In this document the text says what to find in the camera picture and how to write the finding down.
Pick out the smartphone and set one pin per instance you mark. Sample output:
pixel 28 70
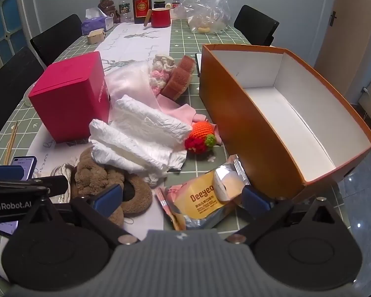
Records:
pixel 24 164

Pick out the clear plastic bag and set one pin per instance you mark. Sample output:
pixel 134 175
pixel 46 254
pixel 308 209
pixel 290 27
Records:
pixel 208 9

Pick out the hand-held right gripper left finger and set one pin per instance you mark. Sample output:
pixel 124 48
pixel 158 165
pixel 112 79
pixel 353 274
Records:
pixel 107 199

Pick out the purple tissue box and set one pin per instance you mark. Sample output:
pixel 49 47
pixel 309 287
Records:
pixel 95 24

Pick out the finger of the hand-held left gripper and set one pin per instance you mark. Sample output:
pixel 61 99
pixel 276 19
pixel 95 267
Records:
pixel 55 185
pixel 4 172

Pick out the yellow snack packet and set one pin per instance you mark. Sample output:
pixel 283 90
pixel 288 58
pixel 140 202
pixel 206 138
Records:
pixel 201 198

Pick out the cream small cap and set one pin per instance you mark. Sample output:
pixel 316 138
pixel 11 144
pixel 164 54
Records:
pixel 168 5

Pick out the brown liquor bottle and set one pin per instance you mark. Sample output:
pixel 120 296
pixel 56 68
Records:
pixel 141 6

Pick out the magenta box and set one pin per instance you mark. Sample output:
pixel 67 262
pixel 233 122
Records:
pixel 71 99

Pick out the small wooden box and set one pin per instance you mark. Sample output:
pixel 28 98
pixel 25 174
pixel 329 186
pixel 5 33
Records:
pixel 96 36

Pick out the brown bear figurine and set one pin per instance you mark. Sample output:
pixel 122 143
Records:
pixel 108 9

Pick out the red-brown sponge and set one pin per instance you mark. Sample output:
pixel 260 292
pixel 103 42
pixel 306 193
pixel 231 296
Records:
pixel 177 80

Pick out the wooden chopsticks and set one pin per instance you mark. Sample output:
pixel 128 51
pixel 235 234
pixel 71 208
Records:
pixel 11 142

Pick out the pink white crochet bouquet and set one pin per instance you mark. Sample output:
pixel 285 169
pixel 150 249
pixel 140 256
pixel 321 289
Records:
pixel 159 72

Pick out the beige door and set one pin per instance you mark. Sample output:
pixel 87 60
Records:
pixel 343 37

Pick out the pink brush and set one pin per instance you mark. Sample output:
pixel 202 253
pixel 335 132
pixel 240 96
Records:
pixel 168 207

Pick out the red mug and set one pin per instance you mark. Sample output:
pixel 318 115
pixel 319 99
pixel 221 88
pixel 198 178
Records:
pixel 160 18

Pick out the brown plush toy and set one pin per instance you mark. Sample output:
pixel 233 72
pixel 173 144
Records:
pixel 92 173

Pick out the orange cardboard box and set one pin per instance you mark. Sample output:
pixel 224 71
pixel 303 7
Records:
pixel 232 105

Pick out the orange crochet toy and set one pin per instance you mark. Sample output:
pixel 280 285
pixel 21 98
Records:
pixel 201 134

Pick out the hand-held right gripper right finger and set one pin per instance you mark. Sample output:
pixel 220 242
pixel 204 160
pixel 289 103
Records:
pixel 254 199

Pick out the clear water bottle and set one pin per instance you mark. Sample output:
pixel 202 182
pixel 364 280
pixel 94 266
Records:
pixel 124 7

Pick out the green checked tablecloth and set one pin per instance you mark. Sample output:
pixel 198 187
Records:
pixel 185 43

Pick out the small dark-lidded jar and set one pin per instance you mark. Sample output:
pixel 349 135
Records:
pixel 176 2

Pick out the blue glass door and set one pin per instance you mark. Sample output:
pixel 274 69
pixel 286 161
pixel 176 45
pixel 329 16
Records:
pixel 6 21

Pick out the dark jar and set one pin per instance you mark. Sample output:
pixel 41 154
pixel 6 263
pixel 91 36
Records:
pixel 159 5

